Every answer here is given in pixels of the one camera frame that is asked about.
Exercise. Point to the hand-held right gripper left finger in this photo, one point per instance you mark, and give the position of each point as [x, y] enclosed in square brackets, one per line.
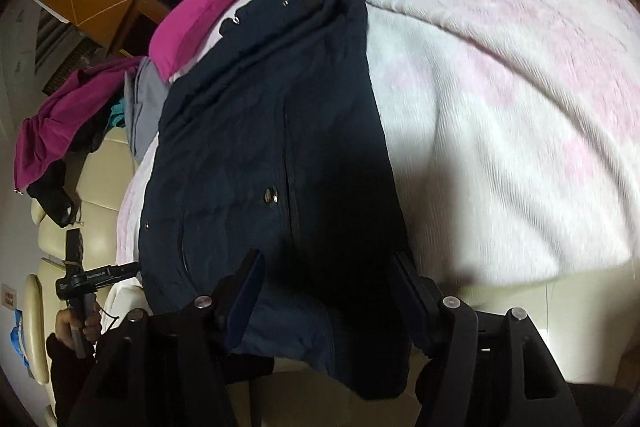
[245, 302]

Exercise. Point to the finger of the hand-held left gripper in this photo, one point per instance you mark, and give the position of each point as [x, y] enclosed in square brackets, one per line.
[127, 269]

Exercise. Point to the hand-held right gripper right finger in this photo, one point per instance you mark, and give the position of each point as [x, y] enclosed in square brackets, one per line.
[407, 287]

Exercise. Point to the navy blue zip jacket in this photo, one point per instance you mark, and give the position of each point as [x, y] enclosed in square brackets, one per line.
[250, 132]

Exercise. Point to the person's left forearm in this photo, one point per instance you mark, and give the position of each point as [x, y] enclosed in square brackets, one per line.
[65, 382]

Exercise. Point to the person's left hand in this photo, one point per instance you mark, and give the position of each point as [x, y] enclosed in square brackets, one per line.
[92, 324]

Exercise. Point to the cream leather sofa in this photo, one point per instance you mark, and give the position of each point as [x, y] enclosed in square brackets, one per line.
[95, 187]

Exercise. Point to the black garment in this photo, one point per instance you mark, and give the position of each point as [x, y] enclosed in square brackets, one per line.
[50, 197]

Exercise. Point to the teal garment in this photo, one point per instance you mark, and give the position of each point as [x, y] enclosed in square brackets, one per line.
[118, 117]

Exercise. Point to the magenta fleece garment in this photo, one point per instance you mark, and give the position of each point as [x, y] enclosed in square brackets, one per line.
[60, 122]

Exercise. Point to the grey garment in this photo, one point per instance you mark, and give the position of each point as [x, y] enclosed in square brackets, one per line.
[145, 107]

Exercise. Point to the pale pink fleece blanket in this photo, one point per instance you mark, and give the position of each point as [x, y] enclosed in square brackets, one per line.
[500, 107]

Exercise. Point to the magenta pillow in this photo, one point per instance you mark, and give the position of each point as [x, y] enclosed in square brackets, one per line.
[195, 22]

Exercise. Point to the white wall socket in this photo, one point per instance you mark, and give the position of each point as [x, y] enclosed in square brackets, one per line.
[8, 296]

